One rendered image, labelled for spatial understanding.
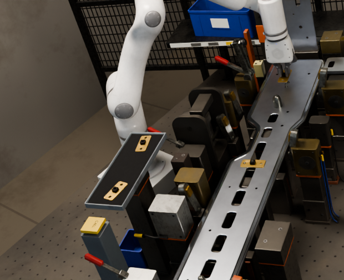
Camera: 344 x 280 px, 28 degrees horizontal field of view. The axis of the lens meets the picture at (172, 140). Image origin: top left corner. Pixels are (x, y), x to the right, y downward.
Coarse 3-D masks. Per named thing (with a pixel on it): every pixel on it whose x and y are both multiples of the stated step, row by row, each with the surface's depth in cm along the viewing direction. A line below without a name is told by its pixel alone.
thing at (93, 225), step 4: (88, 220) 212; (92, 220) 212; (96, 220) 211; (100, 220) 211; (104, 220) 211; (84, 224) 211; (88, 224) 210; (92, 224) 210; (96, 224) 209; (100, 224) 209; (84, 228) 209; (88, 228) 209; (92, 228) 208; (96, 228) 208; (100, 228) 209; (84, 232) 209; (88, 232) 209; (92, 232) 208; (96, 232) 207
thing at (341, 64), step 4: (328, 60) 278; (332, 60) 277; (336, 60) 277; (340, 60) 276; (336, 64) 274; (340, 64) 273; (328, 68) 273; (332, 68) 273; (336, 68) 272; (340, 68) 271; (328, 72) 272; (332, 72) 272; (336, 72) 271; (340, 72) 270
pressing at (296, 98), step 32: (320, 64) 277; (256, 96) 271; (288, 96) 265; (256, 128) 254; (288, 128) 249; (224, 192) 231; (256, 192) 226; (256, 224) 215; (192, 256) 211; (224, 256) 207
